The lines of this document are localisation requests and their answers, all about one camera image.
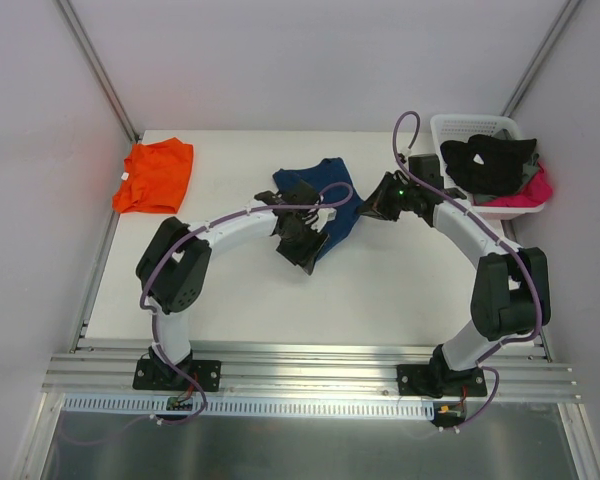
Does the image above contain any navy blue t-shirt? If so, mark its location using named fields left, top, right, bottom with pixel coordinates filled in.
left=272, top=157, right=363, bottom=261

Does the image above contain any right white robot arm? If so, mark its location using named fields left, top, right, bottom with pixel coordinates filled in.
left=357, top=155, right=551, bottom=398

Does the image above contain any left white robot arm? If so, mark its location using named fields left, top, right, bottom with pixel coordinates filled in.
left=136, top=182, right=329, bottom=388

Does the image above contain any white plastic laundry basket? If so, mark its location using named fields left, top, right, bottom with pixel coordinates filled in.
left=430, top=114, right=553, bottom=220

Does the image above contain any black t-shirt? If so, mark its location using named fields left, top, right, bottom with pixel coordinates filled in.
left=440, top=134, right=537, bottom=197

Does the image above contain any pink t-shirt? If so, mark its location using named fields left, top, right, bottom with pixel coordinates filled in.
left=473, top=163, right=554, bottom=208

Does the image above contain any orange folded t-shirt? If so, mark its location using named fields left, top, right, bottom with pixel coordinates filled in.
left=112, top=138, right=195, bottom=214

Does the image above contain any right corner aluminium profile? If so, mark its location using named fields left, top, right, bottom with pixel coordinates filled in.
left=500, top=0, right=585, bottom=117

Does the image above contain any corner aluminium profile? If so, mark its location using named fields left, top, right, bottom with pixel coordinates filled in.
left=53, top=0, right=141, bottom=144
left=500, top=0, right=585, bottom=117

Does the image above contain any left corner aluminium profile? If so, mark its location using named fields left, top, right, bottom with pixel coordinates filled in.
left=53, top=0, right=141, bottom=144

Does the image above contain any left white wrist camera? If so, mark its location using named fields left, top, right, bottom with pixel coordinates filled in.
left=310, top=208, right=337, bottom=232

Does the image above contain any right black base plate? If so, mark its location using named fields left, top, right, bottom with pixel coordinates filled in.
left=396, top=364, right=487, bottom=399

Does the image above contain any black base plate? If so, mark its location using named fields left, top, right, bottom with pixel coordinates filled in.
left=132, top=357, right=222, bottom=393
left=396, top=364, right=487, bottom=399

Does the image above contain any white slotted cable duct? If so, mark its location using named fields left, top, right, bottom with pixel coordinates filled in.
left=62, top=394, right=434, bottom=421

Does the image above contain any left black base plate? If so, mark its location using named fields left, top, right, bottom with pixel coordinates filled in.
left=132, top=357, right=222, bottom=393

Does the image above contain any aluminium mounting rail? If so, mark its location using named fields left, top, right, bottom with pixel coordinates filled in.
left=42, top=339, right=584, bottom=404

